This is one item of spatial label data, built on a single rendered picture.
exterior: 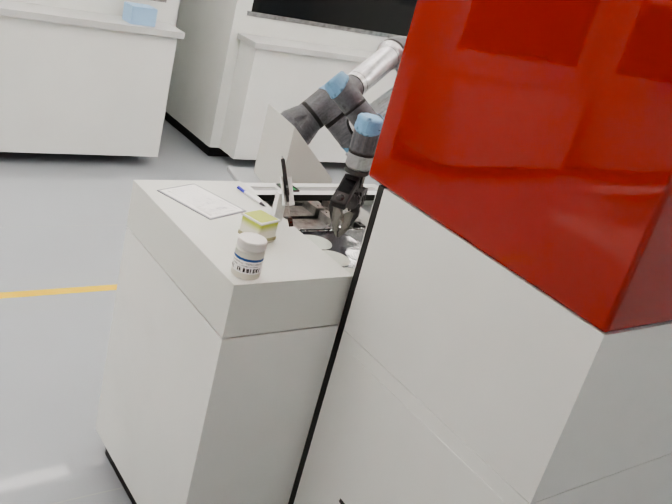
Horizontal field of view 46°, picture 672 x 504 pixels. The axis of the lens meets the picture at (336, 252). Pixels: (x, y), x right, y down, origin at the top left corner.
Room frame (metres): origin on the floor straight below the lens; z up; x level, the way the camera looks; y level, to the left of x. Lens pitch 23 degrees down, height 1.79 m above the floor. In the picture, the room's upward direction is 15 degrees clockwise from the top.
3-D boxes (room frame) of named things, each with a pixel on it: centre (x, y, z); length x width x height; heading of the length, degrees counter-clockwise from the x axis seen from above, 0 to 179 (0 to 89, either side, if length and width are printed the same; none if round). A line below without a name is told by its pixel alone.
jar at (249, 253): (1.69, 0.20, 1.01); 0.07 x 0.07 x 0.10
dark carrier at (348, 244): (2.15, -0.08, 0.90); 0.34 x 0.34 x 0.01; 41
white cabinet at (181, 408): (2.18, 0.05, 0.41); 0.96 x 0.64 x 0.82; 131
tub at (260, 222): (1.91, 0.21, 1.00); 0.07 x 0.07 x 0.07; 57
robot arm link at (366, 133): (2.16, 0.00, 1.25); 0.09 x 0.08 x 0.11; 175
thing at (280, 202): (2.07, 0.18, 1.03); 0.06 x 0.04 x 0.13; 41
